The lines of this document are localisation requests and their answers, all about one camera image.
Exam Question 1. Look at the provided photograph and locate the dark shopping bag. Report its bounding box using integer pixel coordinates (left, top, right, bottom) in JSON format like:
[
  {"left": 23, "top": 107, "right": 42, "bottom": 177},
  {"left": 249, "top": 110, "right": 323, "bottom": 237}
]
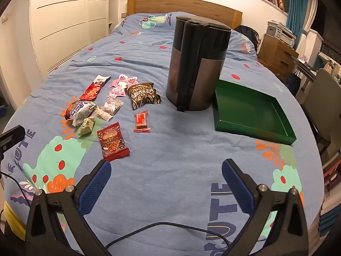
[{"left": 287, "top": 69, "right": 303, "bottom": 95}]

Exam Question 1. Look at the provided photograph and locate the teal curtain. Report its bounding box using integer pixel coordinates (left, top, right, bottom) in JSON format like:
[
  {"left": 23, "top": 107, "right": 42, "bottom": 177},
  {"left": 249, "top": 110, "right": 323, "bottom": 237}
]
[{"left": 286, "top": 0, "right": 319, "bottom": 48}]

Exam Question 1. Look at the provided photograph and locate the grey chair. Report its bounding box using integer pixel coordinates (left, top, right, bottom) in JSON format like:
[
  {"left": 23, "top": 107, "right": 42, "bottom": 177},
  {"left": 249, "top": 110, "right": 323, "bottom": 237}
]
[{"left": 301, "top": 68, "right": 341, "bottom": 152}]

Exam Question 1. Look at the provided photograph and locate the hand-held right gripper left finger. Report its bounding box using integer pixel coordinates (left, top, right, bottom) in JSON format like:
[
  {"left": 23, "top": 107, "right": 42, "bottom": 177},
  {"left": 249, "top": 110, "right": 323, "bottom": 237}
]
[{"left": 25, "top": 159, "right": 112, "bottom": 256}]

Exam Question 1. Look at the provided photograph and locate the grey desk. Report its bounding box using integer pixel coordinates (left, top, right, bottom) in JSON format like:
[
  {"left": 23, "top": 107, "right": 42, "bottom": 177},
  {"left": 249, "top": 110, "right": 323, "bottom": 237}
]
[{"left": 292, "top": 53, "right": 320, "bottom": 86}]

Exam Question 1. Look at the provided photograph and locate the chocolate cake packet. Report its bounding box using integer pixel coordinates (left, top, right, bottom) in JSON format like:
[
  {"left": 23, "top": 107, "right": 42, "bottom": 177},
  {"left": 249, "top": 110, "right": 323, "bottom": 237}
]
[{"left": 65, "top": 100, "right": 97, "bottom": 127}]

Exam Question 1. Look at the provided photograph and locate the white wardrobe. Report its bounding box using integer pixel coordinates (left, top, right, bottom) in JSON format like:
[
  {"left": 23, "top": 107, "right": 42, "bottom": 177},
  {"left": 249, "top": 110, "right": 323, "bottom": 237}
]
[{"left": 29, "top": 0, "right": 112, "bottom": 72}]

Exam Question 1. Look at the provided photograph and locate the wooden headboard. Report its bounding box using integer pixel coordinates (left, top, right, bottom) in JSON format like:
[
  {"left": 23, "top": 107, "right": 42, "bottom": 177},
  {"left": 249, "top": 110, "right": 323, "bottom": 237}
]
[{"left": 127, "top": 0, "right": 243, "bottom": 30}]

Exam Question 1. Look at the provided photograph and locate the cream snack bar wrapper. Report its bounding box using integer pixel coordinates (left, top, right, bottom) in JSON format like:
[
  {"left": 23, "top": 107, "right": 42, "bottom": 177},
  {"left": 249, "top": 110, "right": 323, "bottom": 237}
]
[{"left": 103, "top": 97, "right": 124, "bottom": 116}]

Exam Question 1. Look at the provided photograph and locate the green tray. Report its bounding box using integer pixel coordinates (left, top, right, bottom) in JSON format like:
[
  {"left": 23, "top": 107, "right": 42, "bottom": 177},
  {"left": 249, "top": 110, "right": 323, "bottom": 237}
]
[{"left": 212, "top": 79, "right": 297, "bottom": 146}]

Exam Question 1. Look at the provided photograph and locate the small red candy bar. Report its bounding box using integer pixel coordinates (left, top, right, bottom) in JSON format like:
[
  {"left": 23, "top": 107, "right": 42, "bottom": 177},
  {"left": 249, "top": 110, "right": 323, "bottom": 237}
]
[{"left": 133, "top": 110, "right": 151, "bottom": 133}]

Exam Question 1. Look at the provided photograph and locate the cream candy packet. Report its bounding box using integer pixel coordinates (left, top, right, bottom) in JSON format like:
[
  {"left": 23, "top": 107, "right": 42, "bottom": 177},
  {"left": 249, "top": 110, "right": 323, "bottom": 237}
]
[{"left": 77, "top": 116, "right": 96, "bottom": 136}]

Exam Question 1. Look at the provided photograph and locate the blue printed blanket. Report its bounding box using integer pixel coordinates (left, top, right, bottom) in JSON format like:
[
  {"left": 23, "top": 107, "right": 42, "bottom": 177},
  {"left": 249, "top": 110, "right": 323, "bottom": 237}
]
[{"left": 3, "top": 12, "right": 324, "bottom": 256}]

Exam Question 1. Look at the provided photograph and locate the dark brown snack packet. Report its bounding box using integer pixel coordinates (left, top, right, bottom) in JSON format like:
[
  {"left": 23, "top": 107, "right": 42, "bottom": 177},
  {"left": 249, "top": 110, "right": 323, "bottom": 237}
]
[{"left": 126, "top": 82, "right": 162, "bottom": 111}]

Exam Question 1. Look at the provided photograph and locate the black cable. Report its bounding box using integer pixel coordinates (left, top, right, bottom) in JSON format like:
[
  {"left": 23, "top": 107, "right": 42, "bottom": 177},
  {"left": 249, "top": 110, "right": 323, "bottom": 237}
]
[
  {"left": 105, "top": 222, "right": 231, "bottom": 250},
  {"left": 0, "top": 171, "right": 38, "bottom": 193}
]

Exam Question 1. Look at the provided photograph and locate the black cylindrical container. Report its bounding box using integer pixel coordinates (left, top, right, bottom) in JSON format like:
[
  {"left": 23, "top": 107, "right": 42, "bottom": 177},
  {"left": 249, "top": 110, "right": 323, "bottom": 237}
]
[{"left": 166, "top": 15, "right": 232, "bottom": 112}]

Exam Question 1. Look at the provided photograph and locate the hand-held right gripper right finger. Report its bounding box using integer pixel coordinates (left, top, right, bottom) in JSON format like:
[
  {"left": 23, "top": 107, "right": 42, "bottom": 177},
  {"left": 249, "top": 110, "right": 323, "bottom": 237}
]
[{"left": 222, "top": 159, "right": 309, "bottom": 256}]

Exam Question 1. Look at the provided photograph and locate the wooden dresser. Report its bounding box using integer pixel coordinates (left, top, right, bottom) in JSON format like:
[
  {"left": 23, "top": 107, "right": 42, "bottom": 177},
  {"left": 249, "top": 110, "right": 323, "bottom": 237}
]
[{"left": 258, "top": 33, "right": 300, "bottom": 83}]

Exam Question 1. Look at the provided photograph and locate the tall red snack pouch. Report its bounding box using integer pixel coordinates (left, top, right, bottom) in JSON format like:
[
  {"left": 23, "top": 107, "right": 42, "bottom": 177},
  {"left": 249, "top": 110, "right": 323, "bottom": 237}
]
[{"left": 79, "top": 75, "right": 111, "bottom": 101}]

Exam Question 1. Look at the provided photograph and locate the pink character snack packet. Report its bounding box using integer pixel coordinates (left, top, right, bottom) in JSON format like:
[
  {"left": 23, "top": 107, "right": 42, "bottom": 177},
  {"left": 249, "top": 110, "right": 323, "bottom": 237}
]
[{"left": 108, "top": 74, "right": 139, "bottom": 98}]

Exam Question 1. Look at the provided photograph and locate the clear wrapped candy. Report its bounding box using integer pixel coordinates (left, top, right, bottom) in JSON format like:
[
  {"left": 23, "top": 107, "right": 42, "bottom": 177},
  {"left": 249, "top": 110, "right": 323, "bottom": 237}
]
[{"left": 94, "top": 107, "right": 114, "bottom": 122}]

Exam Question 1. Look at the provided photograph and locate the grey printer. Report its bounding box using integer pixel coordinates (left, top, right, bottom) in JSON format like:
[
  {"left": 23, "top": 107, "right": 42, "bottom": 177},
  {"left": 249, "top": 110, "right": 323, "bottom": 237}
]
[{"left": 267, "top": 20, "right": 297, "bottom": 43}]

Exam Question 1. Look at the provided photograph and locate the red pretzel snack packet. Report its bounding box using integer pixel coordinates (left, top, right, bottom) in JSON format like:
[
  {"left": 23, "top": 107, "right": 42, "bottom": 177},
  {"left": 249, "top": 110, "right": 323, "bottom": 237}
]
[{"left": 97, "top": 122, "right": 131, "bottom": 162}]

